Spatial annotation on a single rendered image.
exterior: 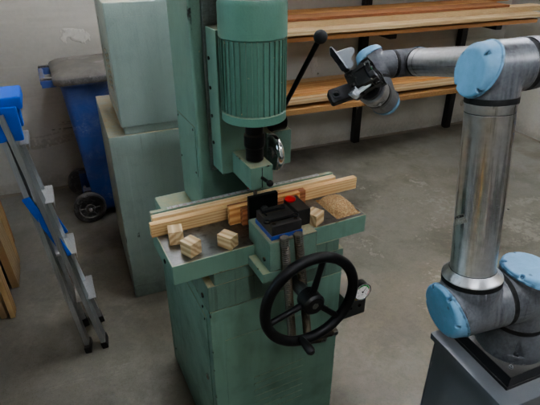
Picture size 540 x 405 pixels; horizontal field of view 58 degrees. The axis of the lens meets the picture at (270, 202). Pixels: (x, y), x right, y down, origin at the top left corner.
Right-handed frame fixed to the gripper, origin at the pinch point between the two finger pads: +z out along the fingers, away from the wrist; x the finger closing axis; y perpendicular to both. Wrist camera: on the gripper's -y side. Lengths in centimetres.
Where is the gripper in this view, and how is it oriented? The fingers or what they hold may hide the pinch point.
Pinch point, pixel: (337, 71)
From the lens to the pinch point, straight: 136.1
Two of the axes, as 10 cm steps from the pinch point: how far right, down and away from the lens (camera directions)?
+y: 7.9, -4.4, -4.3
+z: -5.1, -0.9, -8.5
